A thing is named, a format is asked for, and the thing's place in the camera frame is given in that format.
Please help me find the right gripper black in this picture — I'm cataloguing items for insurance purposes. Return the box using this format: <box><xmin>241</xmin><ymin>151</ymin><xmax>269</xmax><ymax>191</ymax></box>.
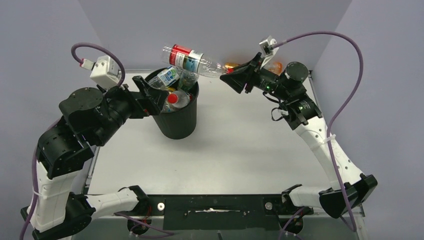
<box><xmin>220</xmin><ymin>53</ymin><xmax>290</xmax><ymax>101</ymax></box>

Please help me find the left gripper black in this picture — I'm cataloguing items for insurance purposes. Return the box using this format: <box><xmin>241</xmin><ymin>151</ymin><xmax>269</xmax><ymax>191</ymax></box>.
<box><xmin>91</xmin><ymin>75</ymin><xmax>169</xmax><ymax>147</ymax></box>

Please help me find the clear bottle blue green label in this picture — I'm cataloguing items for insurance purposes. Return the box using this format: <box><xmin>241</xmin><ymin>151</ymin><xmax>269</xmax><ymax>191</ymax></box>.
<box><xmin>148</xmin><ymin>66</ymin><xmax>180</xmax><ymax>91</ymax></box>

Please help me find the black ribbed plastic bin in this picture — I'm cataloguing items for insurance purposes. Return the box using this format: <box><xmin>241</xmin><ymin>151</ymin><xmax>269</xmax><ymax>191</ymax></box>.
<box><xmin>153</xmin><ymin>83</ymin><xmax>199</xmax><ymax>140</ymax></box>

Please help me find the clear bottle dark green label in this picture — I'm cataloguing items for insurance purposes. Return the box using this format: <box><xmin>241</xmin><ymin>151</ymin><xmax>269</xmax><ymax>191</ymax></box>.
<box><xmin>177</xmin><ymin>70</ymin><xmax>199</xmax><ymax>92</ymax></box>

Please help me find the clear bottle red blue label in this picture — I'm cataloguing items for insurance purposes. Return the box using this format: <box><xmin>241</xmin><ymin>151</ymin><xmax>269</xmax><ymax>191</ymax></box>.
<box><xmin>161</xmin><ymin>44</ymin><xmax>233</xmax><ymax>78</ymax></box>

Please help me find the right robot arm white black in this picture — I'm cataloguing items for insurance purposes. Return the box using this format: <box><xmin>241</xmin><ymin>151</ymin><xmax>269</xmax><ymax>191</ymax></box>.
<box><xmin>219</xmin><ymin>53</ymin><xmax>378</xmax><ymax>219</ymax></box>

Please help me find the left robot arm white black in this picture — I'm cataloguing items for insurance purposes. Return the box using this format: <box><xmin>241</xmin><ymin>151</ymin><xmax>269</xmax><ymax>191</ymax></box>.
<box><xmin>20</xmin><ymin>76</ymin><xmax>169</xmax><ymax>240</ymax></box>

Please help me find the red gold label bottle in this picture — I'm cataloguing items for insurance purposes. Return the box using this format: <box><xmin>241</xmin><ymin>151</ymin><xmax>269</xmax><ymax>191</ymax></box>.
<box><xmin>224</xmin><ymin>62</ymin><xmax>240</xmax><ymax>69</ymax></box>

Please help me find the orange drink bottle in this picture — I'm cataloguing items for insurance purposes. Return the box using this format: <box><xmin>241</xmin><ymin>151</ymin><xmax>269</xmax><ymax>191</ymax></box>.
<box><xmin>265</xmin><ymin>61</ymin><xmax>283</xmax><ymax>76</ymax></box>

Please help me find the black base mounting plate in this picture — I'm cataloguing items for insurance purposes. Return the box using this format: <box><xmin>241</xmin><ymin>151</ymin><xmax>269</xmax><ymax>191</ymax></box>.
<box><xmin>128</xmin><ymin>193</ymin><xmax>299</xmax><ymax>231</ymax></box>

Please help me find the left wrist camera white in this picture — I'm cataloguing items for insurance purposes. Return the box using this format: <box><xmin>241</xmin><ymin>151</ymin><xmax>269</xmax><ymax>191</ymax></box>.
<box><xmin>80</xmin><ymin>55</ymin><xmax>121</xmax><ymax>90</ymax></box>

